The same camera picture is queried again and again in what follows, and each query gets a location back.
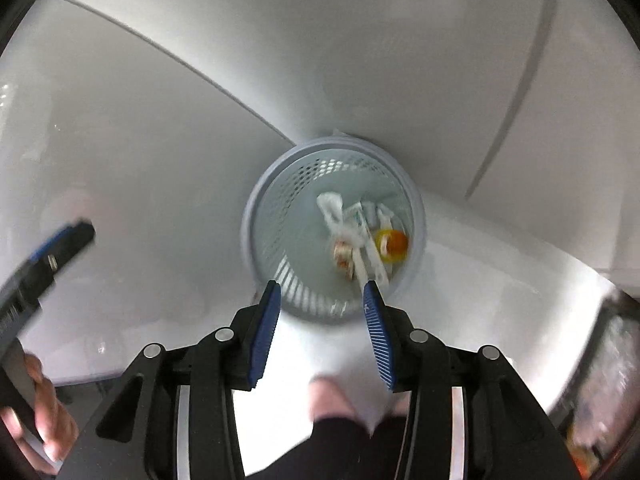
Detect brown snack wrapper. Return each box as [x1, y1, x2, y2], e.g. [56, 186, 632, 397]
[332, 240, 357, 278]

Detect person's left leg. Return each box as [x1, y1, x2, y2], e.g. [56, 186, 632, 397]
[309, 377, 363, 423]

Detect yellow plastic container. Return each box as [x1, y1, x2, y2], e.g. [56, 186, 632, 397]
[374, 227, 411, 264]

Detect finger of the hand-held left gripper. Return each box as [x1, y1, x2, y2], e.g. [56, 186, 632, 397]
[0, 219, 96, 343]

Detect person's left hand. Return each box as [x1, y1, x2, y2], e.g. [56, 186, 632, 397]
[0, 352, 80, 476]

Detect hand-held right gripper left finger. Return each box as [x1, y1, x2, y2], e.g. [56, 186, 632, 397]
[60, 280, 282, 480]

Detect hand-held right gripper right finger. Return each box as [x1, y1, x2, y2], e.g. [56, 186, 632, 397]
[362, 281, 581, 480]

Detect white crumpled plastic bag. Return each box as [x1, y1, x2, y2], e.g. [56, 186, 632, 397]
[316, 191, 363, 243]

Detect person's legs and feet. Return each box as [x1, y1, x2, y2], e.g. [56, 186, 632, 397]
[245, 412, 416, 480]

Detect grey mesh waste basket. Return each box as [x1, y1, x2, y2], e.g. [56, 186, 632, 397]
[241, 136, 427, 326]

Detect dark clutter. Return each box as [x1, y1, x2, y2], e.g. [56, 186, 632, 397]
[550, 290, 640, 476]

